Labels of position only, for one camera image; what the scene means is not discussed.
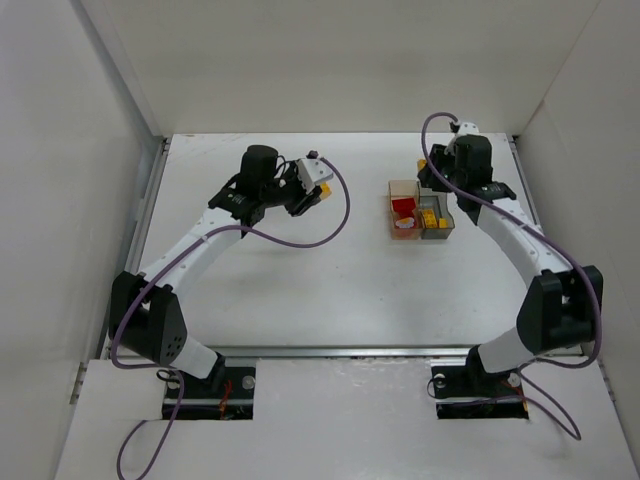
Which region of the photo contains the aluminium rail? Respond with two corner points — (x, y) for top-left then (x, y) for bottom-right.
(214, 346), (470, 359)

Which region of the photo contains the yellow lego brick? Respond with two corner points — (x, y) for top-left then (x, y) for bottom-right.
(421, 209), (448, 229)

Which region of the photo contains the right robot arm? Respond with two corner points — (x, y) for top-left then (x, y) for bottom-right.
(418, 124), (603, 397)

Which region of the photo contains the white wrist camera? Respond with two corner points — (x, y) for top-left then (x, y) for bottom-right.
(449, 120), (480, 137)
(294, 150), (334, 193)

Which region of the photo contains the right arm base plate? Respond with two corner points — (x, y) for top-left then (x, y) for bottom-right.
(428, 365), (529, 420)

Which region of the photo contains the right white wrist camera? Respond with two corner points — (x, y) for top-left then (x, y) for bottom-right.
(449, 120), (480, 137)

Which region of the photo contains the red and yellow lego stack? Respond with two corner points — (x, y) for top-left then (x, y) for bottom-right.
(319, 183), (332, 201)

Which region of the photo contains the orange transparent container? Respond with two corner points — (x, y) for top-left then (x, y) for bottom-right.
(388, 180), (423, 241)

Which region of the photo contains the red lego brick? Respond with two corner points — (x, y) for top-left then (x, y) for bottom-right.
(391, 197), (416, 217)

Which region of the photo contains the grey transparent container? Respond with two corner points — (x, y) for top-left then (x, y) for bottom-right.
(418, 192), (455, 240)

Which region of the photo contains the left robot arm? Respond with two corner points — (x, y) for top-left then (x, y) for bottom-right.
(109, 145), (333, 388)

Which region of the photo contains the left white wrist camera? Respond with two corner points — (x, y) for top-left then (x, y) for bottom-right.
(294, 150), (334, 193)

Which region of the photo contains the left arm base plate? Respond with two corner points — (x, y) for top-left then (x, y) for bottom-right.
(176, 365), (256, 421)

